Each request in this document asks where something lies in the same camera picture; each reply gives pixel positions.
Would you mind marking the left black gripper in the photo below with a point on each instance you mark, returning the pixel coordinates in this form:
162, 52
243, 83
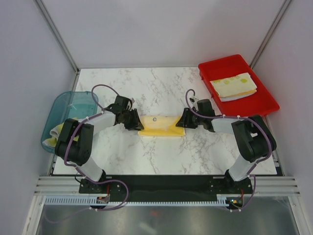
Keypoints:
136, 125

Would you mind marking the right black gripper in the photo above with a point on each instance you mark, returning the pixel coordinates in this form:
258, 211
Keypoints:
184, 122

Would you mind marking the yellow towel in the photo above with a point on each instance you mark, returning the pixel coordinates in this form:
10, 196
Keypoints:
161, 126

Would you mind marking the light blue towel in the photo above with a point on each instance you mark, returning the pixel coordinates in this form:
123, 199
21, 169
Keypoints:
232, 98

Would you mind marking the green frog pattern towel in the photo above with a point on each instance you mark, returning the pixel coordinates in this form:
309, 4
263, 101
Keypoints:
234, 86

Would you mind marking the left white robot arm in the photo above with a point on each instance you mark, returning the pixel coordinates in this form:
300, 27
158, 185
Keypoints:
74, 144

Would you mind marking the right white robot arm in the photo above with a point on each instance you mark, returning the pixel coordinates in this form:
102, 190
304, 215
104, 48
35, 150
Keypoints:
253, 138

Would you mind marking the teal plastic basket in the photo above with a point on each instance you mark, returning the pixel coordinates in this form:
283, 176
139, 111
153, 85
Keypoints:
70, 105

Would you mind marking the red plastic tray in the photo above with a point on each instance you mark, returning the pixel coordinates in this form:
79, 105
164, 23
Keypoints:
260, 103

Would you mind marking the grey green towel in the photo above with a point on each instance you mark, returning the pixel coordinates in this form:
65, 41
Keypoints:
54, 133

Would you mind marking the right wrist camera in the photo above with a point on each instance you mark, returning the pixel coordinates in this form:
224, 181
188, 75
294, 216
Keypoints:
194, 102

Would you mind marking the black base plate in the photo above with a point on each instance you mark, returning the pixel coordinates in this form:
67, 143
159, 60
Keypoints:
166, 187

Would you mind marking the grey slotted cable duct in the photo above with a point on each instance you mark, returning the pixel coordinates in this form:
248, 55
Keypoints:
220, 201

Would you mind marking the left aluminium frame post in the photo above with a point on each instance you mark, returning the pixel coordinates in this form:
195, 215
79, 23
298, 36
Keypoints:
56, 34

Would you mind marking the aluminium frame post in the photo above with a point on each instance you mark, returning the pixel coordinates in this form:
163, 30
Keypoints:
271, 31
56, 34

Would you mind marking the right aluminium frame post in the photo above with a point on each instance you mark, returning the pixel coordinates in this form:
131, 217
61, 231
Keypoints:
271, 31

